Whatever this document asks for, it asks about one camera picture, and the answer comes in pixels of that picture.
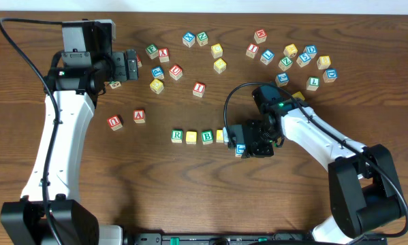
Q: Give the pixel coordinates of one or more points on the yellow O block front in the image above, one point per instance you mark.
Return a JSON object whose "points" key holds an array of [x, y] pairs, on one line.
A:
{"points": [[191, 137]]}

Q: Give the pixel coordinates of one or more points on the yellow block by P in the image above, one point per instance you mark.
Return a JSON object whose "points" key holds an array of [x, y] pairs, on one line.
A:
{"points": [[157, 86]]}

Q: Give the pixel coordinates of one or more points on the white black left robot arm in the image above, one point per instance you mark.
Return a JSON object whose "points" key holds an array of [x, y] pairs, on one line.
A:
{"points": [[49, 209]]}

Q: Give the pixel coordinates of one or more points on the yellow block soccer side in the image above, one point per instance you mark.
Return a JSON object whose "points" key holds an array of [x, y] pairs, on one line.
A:
{"points": [[290, 51]]}

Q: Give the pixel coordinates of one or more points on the green J block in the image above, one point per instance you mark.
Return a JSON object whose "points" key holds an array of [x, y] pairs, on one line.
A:
{"points": [[114, 85]]}

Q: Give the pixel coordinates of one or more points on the green B block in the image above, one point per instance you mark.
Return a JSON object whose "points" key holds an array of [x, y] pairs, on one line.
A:
{"points": [[207, 137]]}

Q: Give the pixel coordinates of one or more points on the green F block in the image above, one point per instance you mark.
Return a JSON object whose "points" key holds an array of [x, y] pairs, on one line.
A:
{"points": [[152, 51]]}

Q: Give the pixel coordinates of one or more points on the blue D block upper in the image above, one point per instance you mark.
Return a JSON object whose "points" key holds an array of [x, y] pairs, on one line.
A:
{"points": [[310, 50]]}

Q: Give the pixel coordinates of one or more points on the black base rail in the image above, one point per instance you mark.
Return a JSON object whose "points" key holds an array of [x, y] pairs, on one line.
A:
{"points": [[160, 239]]}

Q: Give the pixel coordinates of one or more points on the red I block left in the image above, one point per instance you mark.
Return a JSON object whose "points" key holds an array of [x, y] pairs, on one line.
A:
{"points": [[199, 89]]}

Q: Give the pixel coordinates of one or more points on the yellow o block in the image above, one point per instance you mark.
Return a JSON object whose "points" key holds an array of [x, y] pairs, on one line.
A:
{"points": [[191, 137], [219, 136]]}

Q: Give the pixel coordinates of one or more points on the red i block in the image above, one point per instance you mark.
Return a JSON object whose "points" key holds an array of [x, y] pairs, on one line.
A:
{"points": [[199, 89], [252, 50]]}

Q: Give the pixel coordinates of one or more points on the red Y block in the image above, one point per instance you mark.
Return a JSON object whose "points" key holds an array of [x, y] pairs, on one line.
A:
{"points": [[163, 55]]}

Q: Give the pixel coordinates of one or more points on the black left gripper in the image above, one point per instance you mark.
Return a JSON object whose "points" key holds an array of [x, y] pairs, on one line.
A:
{"points": [[131, 64]]}

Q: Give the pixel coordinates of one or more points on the red U block near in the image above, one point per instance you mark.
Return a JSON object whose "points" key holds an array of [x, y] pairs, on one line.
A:
{"points": [[115, 123]]}

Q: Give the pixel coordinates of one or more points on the green Z block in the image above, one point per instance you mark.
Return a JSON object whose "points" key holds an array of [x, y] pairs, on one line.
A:
{"points": [[285, 63]]}

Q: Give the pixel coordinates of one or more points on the green R block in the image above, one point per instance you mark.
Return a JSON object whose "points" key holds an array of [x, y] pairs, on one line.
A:
{"points": [[177, 136]]}

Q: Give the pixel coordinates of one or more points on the red u block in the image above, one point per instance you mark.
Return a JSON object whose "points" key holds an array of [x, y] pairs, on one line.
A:
{"points": [[115, 123], [176, 72]]}

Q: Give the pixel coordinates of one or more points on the yellow block upper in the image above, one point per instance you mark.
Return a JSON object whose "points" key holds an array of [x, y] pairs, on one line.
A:
{"points": [[216, 51]]}

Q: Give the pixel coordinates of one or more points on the blue d block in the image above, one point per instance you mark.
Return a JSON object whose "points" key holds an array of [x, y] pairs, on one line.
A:
{"points": [[330, 75], [310, 50]]}

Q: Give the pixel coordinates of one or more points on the blue L block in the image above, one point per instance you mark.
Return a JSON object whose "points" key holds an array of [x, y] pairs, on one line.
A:
{"points": [[267, 56]]}

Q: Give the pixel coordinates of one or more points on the red I block right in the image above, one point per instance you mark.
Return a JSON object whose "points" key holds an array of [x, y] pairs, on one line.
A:
{"points": [[252, 50]]}

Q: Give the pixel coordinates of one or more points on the yellow block lower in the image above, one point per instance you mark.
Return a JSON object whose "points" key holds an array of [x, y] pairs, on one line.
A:
{"points": [[220, 65]]}

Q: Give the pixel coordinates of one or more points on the red G block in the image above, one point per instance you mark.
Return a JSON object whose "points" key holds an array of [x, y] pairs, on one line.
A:
{"points": [[139, 62]]}

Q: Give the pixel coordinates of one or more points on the blue D block right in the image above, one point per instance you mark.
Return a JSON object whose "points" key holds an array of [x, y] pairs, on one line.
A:
{"points": [[330, 75]]}

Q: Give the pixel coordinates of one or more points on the red block top right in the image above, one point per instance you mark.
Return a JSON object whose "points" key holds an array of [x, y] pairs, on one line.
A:
{"points": [[260, 36]]}

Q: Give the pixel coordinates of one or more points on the red U block middle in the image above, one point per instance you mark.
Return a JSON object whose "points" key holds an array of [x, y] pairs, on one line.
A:
{"points": [[176, 72]]}

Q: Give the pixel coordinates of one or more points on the red A block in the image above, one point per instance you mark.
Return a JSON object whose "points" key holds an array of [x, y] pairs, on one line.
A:
{"points": [[139, 116]]}

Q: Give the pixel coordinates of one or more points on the blue 2 block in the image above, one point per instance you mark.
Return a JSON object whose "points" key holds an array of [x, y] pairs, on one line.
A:
{"points": [[282, 79]]}

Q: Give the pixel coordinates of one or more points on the blue 5 block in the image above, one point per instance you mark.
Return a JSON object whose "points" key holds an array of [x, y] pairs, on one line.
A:
{"points": [[303, 59]]}

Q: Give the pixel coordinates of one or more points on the blue X block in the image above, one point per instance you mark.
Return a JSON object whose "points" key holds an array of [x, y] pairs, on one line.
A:
{"points": [[188, 39]]}

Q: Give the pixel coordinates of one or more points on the blue T block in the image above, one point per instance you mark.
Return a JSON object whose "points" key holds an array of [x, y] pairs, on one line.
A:
{"points": [[240, 149]]}

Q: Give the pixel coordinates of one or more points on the yellow K block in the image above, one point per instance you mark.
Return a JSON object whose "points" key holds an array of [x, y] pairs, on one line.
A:
{"points": [[298, 95]]}

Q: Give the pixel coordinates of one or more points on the green 7 block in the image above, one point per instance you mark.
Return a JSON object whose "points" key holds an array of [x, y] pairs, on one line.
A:
{"points": [[313, 83]]}

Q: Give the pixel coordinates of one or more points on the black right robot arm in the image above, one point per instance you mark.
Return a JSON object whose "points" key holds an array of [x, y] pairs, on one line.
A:
{"points": [[364, 189]]}

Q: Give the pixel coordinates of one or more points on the blue P block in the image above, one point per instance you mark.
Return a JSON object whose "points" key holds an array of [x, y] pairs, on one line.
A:
{"points": [[157, 73]]}

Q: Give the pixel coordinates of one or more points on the yellow 8 block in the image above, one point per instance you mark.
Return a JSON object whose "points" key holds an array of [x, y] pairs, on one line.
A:
{"points": [[323, 62]]}

